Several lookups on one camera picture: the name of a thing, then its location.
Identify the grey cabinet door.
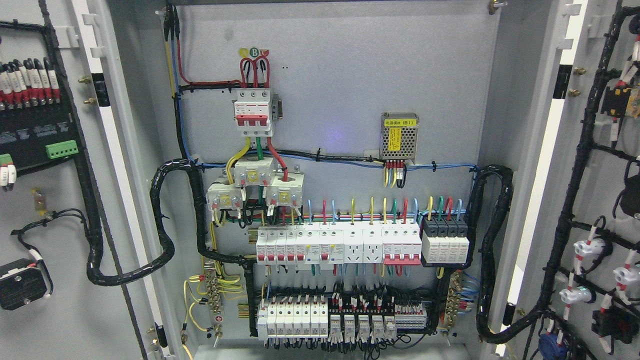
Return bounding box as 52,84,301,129
475,0,639,360
1,0,163,360

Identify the white socket breaker row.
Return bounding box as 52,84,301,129
255,221,422,271

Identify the metal mesh power supply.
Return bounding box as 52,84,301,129
379,112,419,161

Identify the white red main breaker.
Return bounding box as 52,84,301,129
233,88,282,137

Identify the black surge protector module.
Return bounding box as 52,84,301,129
420,218,470,269

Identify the black digital power meter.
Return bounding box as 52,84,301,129
0,101,80,170

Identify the black cable loom right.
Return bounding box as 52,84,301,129
467,165,516,344

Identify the black cable loom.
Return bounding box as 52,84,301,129
467,165,516,344
37,0,258,337

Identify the black cable loom left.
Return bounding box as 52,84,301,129
37,0,258,337

